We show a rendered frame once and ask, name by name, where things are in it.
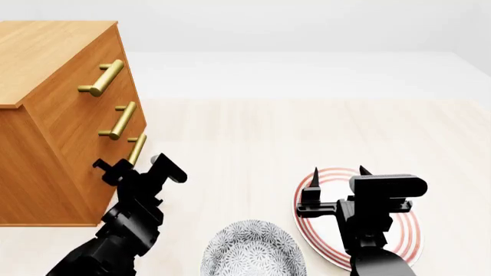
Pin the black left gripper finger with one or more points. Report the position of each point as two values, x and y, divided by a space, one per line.
123 167

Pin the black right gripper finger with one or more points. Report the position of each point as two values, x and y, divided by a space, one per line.
364 171
312 189

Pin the wooden three-drawer cabinet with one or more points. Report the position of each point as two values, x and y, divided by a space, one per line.
23 161

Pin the white plate with red rings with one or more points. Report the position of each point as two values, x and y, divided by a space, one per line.
322 230

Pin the grey floral patterned bowl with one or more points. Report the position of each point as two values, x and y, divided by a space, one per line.
253 250

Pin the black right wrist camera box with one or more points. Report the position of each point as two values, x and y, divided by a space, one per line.
387 185

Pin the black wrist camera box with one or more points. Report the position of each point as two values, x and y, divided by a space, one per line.
387 185
169 170

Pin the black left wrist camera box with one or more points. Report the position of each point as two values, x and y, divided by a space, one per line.
169 170

